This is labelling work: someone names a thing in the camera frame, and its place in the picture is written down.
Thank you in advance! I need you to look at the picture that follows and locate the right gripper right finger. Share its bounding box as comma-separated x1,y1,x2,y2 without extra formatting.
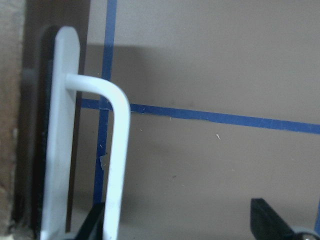
250,198,295,240

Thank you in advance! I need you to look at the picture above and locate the wooden drawer with white handle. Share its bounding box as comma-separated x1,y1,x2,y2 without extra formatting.
0,0,131,240

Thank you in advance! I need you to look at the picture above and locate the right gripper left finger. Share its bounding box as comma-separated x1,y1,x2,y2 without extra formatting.
74,202,105,240

